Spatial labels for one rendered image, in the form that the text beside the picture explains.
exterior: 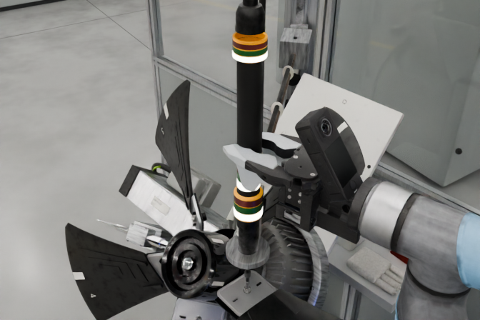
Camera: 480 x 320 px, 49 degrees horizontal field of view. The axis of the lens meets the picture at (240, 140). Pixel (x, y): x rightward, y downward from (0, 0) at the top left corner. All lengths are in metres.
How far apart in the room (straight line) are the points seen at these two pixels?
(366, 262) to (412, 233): 0.82
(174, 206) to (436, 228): 0.69
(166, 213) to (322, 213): 0.57
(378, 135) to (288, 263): 0.32
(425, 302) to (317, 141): 0.22
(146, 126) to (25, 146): 0.78
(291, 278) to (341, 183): 0.41
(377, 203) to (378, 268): 0.80
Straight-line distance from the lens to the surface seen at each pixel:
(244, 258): 0.84
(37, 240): 2.93
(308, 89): 1.21
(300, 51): 1.28
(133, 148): 3.48
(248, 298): 0.92
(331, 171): 0.64
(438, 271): 0.64
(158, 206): 1.22
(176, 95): 1.07
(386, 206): 0.64
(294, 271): 1.04
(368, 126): 1.12
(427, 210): 0.64
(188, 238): 0.95
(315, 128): 0.63
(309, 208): 0.68
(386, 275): 1.43
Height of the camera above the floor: 1.89
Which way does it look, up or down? 33 degrees down
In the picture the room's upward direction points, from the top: straight up
